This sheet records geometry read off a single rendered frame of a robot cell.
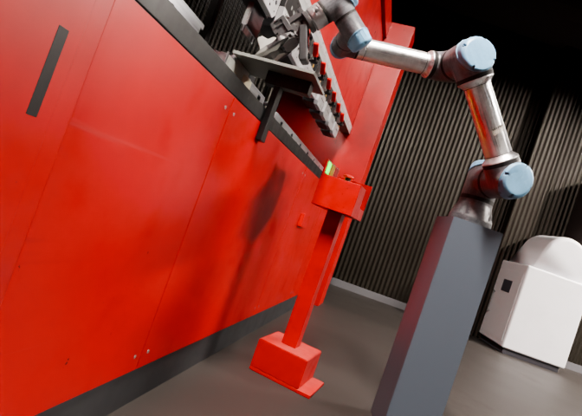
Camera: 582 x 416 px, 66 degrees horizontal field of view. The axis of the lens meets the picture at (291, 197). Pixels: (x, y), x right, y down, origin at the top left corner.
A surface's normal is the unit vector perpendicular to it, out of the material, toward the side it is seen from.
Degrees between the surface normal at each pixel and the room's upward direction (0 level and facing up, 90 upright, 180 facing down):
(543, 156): 90
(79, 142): 90
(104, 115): 90
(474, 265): 90
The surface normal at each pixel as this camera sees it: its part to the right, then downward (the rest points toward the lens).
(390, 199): 0.00, -0.04
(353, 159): -0.22, -0.11
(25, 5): 0.92, 0.32
